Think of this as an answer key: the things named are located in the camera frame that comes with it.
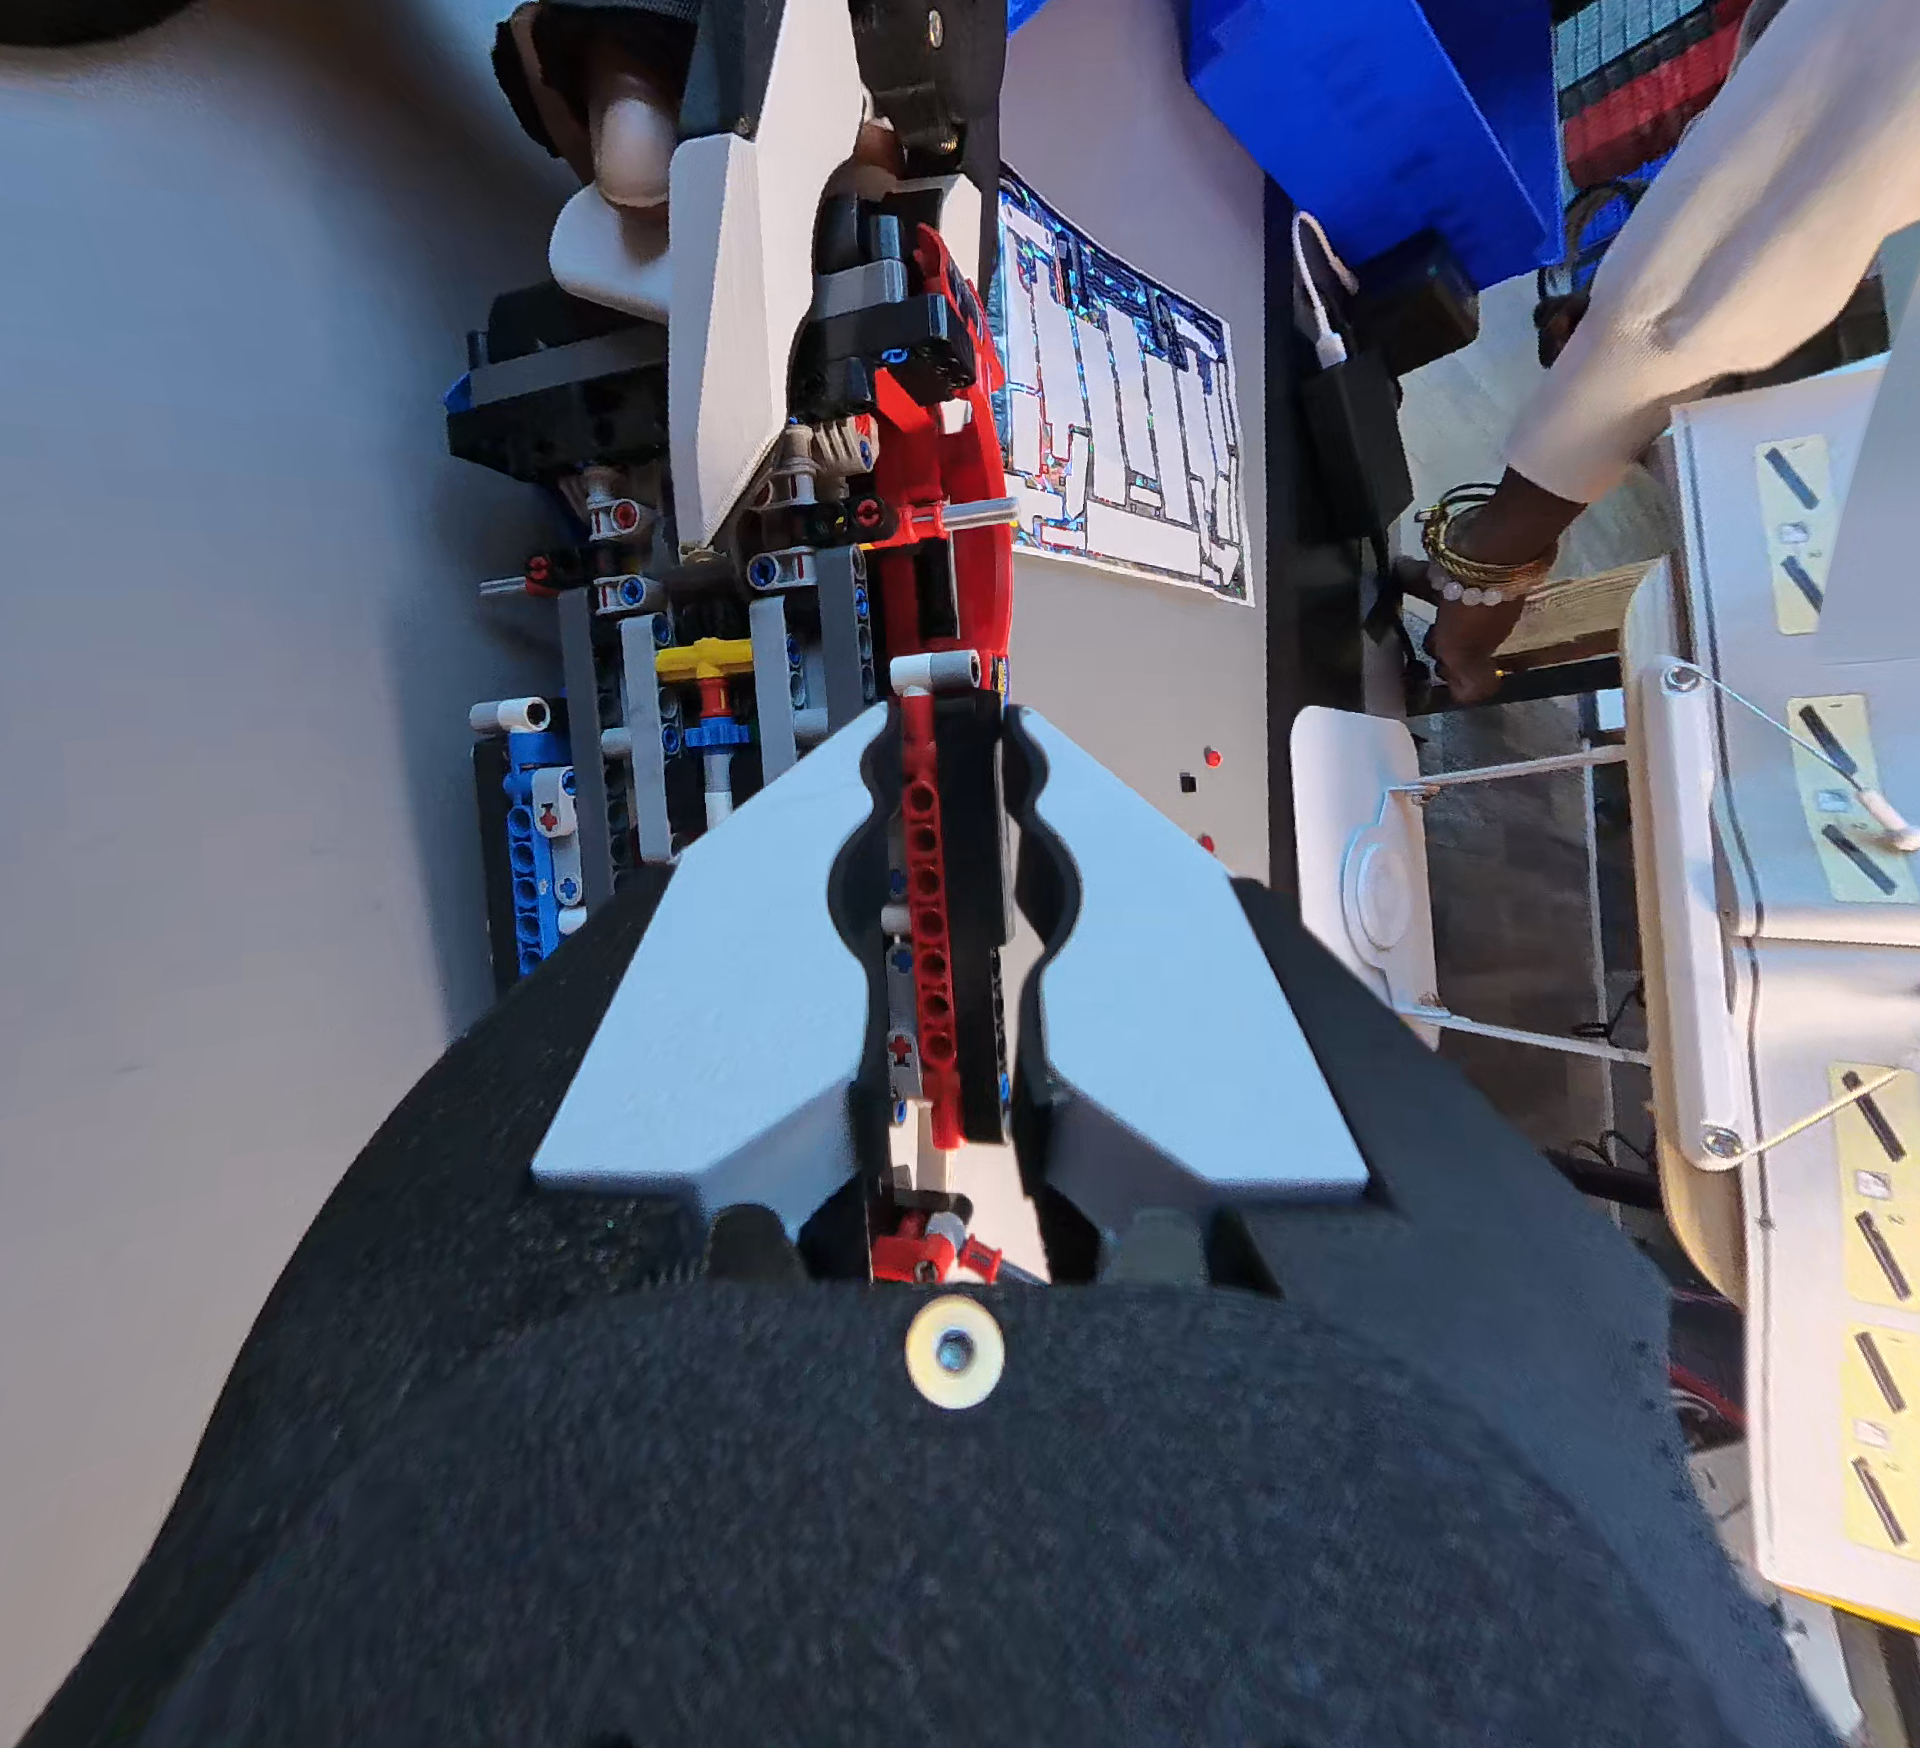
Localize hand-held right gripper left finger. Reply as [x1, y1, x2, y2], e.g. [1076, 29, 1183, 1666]
[529, 702, 907, 1282]

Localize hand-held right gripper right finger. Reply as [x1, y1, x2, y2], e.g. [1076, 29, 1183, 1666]
[1003, 704, 1374, 1282]

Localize red blue lego car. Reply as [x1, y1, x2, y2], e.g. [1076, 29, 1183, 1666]
[442, 189, 1022, 1293]

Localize another person's forearm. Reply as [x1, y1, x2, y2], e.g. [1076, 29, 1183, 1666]
[1501, 0, 1920, 509]

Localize white book stand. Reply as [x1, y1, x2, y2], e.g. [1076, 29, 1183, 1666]
[1290, 561, 1920, 1319]

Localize holographic sticker sheet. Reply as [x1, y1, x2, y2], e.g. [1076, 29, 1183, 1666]
[992, 170, 1256, 608]

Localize black power adapter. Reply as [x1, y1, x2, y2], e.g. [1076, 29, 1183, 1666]
[1296, 345, 1420, 539]
[1351, 231, 1489, 359]

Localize red and grey storage rack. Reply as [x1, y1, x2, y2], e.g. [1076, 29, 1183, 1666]
[1552, 0, 1832, 190]

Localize white charging cable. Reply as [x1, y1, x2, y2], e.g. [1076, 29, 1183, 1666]
[1290, 210, 1362, 374]

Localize beaded bracelets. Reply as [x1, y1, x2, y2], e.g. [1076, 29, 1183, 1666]
[1417, 480, 1562, 610]

